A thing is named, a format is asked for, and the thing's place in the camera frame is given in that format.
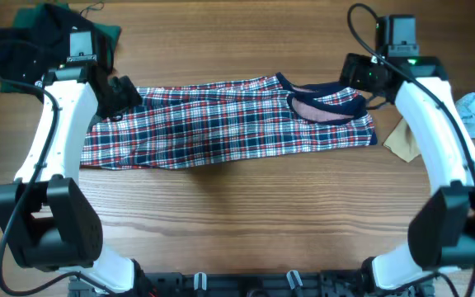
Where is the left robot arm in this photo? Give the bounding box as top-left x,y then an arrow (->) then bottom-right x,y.
0,29 -> 151,296

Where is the cream and tan garment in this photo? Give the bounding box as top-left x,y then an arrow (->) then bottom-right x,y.
383,119 -> 475,163

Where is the plaid navy red shirt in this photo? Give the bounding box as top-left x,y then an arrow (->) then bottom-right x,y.
80,73 -> 378,170

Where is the black polo shirt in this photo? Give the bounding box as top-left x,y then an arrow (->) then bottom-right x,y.
0,3 -> 115,84

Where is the green cloth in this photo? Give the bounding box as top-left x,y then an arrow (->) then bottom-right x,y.
0,4 -> 121,93

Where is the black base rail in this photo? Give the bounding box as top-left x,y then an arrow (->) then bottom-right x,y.
67,268 -> 435,297

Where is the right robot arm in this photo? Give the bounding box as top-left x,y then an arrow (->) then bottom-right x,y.
340,15 -> 475,295

